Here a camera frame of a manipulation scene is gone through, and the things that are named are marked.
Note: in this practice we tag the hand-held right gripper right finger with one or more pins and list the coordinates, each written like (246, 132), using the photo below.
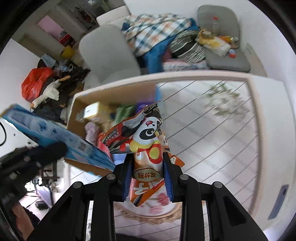
(168, 182)

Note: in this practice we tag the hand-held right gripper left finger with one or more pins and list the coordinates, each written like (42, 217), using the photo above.
(126, 182)

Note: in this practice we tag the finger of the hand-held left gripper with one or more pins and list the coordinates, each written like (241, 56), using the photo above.
(49, 150)

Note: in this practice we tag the red snack packet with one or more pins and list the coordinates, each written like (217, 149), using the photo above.
(103, 146)

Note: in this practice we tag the grey pink cloth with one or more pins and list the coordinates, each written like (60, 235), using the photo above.
(92, 132)

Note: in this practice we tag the orange panda snack packet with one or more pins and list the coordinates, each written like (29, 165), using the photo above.
(145, 139)

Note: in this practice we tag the white yellow printed packet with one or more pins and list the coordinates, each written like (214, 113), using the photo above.
(94, 110)

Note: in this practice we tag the green snack packet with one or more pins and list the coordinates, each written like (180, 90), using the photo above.
(123, 112)

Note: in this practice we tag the purple white tube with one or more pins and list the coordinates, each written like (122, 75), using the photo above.
(142, 107)

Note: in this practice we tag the cardboard box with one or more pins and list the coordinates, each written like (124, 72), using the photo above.
(115, 95)

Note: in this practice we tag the person's left forearm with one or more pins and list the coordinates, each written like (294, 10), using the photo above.
(22, 217)

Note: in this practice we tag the white goose plush toy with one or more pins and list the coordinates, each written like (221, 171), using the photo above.
(49, 92)

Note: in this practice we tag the red plastic bag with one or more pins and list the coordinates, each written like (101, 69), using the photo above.
(34, 83)

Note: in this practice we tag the black folded stroller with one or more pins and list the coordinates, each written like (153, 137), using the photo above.
(74, 74)

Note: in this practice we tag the light blue cloth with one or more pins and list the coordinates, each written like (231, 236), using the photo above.
(49, 60)

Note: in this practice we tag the yellow bucket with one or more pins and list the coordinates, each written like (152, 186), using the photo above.
(67, 52)

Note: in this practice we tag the pink folded cloth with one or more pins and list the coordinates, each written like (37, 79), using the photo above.
(185, 65)

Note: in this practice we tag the blue quilt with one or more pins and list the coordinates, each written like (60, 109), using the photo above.
(155, 60)

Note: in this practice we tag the grey cushioned chair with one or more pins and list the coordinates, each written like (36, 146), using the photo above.
(226, 62)

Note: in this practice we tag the black white striped cloth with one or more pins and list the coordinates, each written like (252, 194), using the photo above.
(187, 49)

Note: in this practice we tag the small red white box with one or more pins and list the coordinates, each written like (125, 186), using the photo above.
(231, 52)

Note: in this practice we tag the yellow white bag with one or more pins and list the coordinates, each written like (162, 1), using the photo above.
(217, 46)

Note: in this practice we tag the white chair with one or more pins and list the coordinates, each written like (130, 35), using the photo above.
(113, 15)

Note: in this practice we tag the plaid blanket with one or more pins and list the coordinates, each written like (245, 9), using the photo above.
(152, 32)

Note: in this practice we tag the white leaning board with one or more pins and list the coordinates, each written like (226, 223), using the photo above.
(254, 58)

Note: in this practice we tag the brown tape roll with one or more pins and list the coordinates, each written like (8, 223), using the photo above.
(205, 34)

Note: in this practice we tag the clear plastic bottle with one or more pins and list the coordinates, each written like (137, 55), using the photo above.
(215, 25)

